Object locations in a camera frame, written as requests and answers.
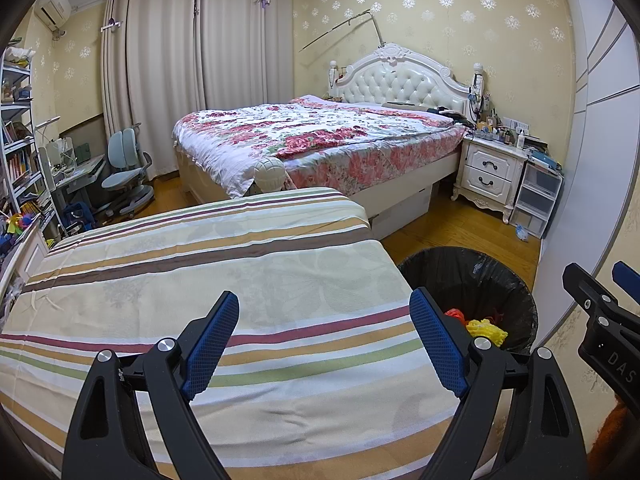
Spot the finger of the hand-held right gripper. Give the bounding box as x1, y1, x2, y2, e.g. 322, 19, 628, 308
562, 262, 640, 333
611, 260, 640, 307

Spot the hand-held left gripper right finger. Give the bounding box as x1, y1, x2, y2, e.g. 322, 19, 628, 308
409, 287, 586, 480

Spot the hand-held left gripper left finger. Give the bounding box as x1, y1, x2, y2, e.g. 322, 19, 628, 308
62, 290, 241, 480

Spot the yellow foam fruit net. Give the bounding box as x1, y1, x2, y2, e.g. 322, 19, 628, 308
465, 317, 508, 348

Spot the black lined trash bin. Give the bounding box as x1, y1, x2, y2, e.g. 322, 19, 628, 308
397, 246, 540, 356

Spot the person's right forearm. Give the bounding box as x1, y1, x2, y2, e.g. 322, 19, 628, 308
592, 402, 633, 468

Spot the striped bedsheet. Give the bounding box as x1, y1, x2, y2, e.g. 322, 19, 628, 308
0, 186, 496, 480

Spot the clear plastic drawer unit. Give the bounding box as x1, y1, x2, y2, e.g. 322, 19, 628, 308
512, 160, 563, 240

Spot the white storage box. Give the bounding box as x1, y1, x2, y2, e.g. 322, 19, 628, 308
372, 185, 433, 241

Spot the stack of books and papers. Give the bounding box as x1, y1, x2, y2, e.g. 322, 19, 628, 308
527, 137, 563, 173

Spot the white wardrobe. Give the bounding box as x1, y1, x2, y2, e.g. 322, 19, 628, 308
532, 0, 640, 346

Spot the white nightstand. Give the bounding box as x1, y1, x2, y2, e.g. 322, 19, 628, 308
452, 132, 530, 223

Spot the nightstand clutter of small bottles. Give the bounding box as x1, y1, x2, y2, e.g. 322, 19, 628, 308
470, 105, 531, 143

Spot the grey swivel chair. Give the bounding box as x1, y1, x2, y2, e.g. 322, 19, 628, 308
102, 129, 155, 218

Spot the grey desk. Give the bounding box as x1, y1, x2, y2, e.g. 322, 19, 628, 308
47, 155, 108, 211

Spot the dark cloth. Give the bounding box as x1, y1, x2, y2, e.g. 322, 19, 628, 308
425, 106, 468, 123

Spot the colourful toy pile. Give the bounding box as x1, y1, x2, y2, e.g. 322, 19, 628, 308
0, 212, 41, 256

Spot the floral duvet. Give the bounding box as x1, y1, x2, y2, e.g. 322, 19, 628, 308
174, 95, 468, 200

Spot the white bookshelf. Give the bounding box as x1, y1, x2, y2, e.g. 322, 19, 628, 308
0, 47, 58, 246

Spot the beige curtain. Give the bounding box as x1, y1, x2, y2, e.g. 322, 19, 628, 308
197, 0, 296, 111
100, 0, 203, 183

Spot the white desk lamp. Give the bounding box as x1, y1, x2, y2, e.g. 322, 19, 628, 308
35, 116, 62, 143

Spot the white upholstered bed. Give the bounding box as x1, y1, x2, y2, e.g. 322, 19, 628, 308
174, 42, 483, 241

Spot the thin bent metal pole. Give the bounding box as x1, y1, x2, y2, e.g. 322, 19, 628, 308
299, 9, 386, 53

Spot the white air conditioner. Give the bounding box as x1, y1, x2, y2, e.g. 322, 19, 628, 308
39, 0, 72, 31

